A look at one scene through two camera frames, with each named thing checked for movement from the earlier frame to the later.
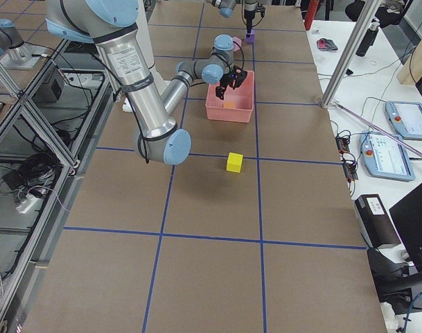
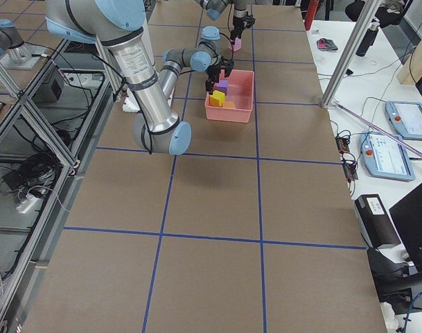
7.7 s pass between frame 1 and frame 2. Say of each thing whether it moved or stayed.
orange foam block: moved
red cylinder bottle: stayed
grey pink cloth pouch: stayed
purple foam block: moved
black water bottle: stayed
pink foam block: stayed
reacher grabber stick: stayed
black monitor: stayed
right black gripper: moved
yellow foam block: moved
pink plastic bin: stayed
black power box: stayed
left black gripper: moved
